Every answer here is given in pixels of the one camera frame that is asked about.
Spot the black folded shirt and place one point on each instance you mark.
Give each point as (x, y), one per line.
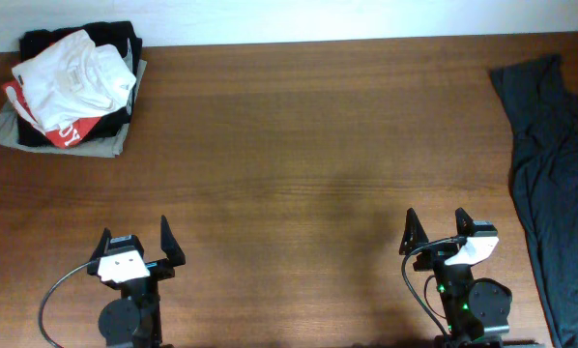
(120, 34)

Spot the red and white folded shirt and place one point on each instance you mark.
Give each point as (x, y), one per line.
(67, 137)

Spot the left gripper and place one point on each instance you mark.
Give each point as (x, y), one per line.
(174, 254)

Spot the grey folded shirt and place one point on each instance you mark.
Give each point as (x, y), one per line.
(109, 147)

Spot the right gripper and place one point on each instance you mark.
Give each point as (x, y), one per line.
(435, 254)

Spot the dark teal t-shirt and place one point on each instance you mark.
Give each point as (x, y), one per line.
(543, 116)

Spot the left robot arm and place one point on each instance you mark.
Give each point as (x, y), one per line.
(134, 320)

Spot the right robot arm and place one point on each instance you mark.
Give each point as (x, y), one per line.
(475, 309)

